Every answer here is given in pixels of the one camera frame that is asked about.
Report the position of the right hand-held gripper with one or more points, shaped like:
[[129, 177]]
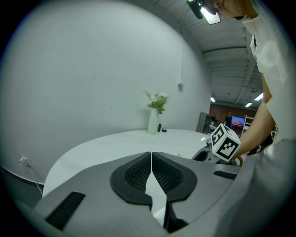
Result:
[[225, 144]]

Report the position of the ceiling light panel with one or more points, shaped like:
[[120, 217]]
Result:
[[259, 96], [212, 99], [248, 104]]

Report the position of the white flower bouquet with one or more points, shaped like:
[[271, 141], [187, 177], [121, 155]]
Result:
[[158, 101]]

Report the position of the white kidney-shaped table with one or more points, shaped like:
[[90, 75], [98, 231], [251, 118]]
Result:
[[115, 145]]

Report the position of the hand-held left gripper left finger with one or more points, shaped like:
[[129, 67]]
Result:
[[92, 196]]

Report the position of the white vase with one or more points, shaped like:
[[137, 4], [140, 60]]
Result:
[[153, 123]]

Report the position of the colourful display screen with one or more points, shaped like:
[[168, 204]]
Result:
[[238, 122]]

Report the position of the person's white shirt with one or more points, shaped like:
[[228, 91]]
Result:
[[270, 58]]

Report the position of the person's face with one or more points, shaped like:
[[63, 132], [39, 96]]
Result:
[[231, 7]]

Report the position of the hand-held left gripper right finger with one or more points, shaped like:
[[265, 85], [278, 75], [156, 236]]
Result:
[[208, 180]]

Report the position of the white wall junction box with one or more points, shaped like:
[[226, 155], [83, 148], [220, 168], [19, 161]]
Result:
[[180, 83]]

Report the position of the white wall power adapter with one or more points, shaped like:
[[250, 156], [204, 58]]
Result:
[[23, 160]]

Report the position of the black head-mounted camera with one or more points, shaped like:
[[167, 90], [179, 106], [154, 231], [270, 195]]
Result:
[[196, 8]]

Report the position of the person's right forearm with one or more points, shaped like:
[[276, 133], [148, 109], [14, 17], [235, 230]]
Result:
[[256, 129]]

